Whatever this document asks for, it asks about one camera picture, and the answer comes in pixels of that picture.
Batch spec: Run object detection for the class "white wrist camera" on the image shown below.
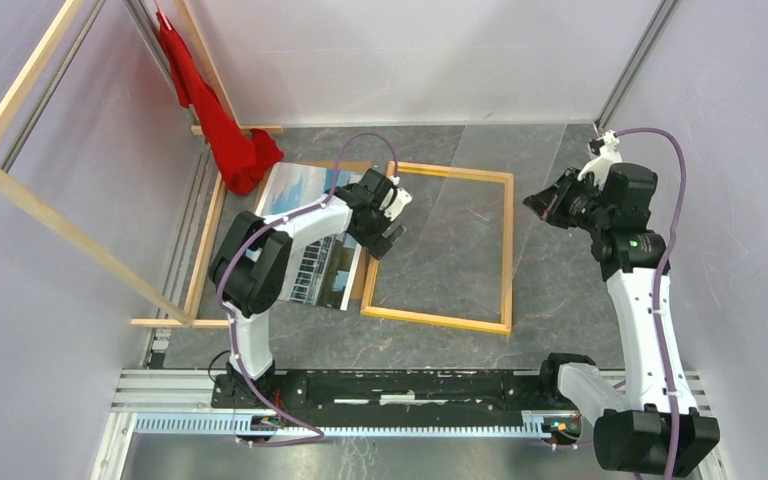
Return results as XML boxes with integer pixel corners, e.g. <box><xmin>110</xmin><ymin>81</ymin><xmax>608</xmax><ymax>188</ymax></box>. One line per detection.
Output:
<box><xmin>382</xmin><ymin>176</ymin><xmax>412</xmax><ymax>221</ymax></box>
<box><xmin>577</xmin><ymin>130</ymin><xmax>622</xmax><ymax>189</ymax></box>

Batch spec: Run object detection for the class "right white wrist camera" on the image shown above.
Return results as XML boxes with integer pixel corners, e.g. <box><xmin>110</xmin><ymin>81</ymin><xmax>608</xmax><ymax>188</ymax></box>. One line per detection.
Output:
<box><xmin>577</xmin><ymin>130</ymin><xmax>622</xmax><ymax>189</ymax></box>

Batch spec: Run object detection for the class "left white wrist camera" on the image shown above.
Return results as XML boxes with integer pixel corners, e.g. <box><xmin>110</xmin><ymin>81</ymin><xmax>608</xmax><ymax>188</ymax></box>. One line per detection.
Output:
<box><xmin>382</xmin><ymin>176</ymin><xmax>412</xmax><ymax>221</ymax></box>

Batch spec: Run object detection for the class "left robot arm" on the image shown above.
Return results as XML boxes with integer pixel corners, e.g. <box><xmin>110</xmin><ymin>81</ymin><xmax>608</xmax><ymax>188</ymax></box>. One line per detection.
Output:
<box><xmin>208</xmin><ymin>169</ymin><xmax>412</xmax><ymax>408</ymax></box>

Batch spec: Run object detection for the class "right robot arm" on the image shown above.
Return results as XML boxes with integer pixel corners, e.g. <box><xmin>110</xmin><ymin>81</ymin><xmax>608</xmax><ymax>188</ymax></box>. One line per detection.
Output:
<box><xmin>523</xmin><ymin>163</ymin><xmax>720</xmax><ymax>478</ymax></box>

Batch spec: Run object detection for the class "aluminium rail base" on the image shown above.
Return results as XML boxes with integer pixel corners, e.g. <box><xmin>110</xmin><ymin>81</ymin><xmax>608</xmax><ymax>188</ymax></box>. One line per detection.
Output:
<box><xmin>91</xmin><ymin>364</ymin><xmax>723</xmax><ymax>479</ymax></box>

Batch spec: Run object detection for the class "wooden rack frame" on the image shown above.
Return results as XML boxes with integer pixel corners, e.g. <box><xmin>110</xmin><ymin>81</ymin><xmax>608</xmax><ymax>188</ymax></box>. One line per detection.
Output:
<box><xmin>0</xmin><ymin>0</ymin><xmax>285</xmax><ymax>331</ymax></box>

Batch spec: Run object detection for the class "clear plastic sheet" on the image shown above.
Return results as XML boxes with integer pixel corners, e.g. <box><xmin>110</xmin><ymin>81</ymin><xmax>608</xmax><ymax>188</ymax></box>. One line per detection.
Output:
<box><xmin>416</xmin><ymin>123</ymin><xmax>594</xmax><ymax>274</ymax></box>

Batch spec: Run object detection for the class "yellow picture frame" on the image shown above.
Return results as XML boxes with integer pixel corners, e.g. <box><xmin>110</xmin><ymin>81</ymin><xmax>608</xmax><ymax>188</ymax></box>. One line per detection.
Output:
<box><xmin>360</xmin><ymin>161</ymin><xmax>515</xmax><ymax>335</ymax></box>

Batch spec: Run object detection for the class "building photo print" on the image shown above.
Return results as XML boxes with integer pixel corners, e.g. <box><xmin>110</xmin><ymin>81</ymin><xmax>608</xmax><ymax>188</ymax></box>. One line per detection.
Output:
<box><xmin>252</xmin><ymin>162</ymin><xmax>367</xmax><ymax>312</ymax></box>

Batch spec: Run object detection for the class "brown cardboard backing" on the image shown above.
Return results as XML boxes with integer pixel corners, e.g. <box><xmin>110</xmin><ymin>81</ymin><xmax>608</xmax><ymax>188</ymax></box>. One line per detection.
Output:
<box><xmin>254</xmin><ymin>160</ymin><xmax>375</xmax><ymax>303</ymax></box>

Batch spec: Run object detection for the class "red cloth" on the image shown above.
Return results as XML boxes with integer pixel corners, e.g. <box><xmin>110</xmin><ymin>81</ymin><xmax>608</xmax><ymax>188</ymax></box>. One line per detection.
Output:
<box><xmin>156</xmin><ymin>10</ymin><xmax>284</xmax><ymax>195</ymax></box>

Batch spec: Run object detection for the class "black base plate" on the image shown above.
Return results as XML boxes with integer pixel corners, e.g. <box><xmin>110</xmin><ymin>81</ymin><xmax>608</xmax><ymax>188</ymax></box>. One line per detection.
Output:
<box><xmin>211</xmin><ymin>369</ymin><xmax>575</xmax><ymax>429</ymax></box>

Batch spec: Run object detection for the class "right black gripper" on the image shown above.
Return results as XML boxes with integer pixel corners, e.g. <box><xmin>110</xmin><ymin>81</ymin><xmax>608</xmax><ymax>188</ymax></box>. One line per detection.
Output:
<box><xmin>524</xmin><ymin>166</ymin><xmax>613</xmax><ymax>234</ymax></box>

